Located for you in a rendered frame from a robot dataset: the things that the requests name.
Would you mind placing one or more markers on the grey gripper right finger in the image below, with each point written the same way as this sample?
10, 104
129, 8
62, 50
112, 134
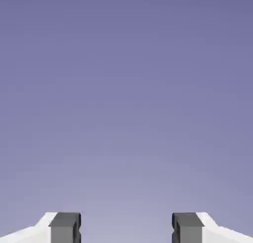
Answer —
189, 229

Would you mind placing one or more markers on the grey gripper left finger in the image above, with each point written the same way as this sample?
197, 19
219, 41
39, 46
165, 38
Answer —
63, 229

